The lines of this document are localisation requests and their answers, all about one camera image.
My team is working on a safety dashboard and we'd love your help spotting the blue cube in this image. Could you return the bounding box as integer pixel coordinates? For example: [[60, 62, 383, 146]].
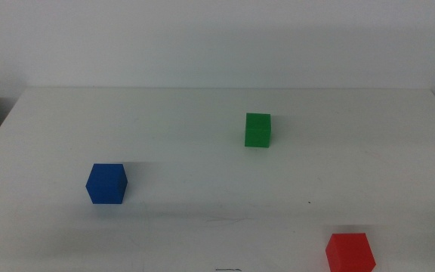
[[85, 162, 128, 205]]

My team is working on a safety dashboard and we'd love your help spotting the green cube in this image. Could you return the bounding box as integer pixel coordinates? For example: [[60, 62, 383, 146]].
[[244, 112, 272, 148]]

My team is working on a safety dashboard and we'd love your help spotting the red cube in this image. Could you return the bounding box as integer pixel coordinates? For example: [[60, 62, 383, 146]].
[[325, 232, 377, 272]]

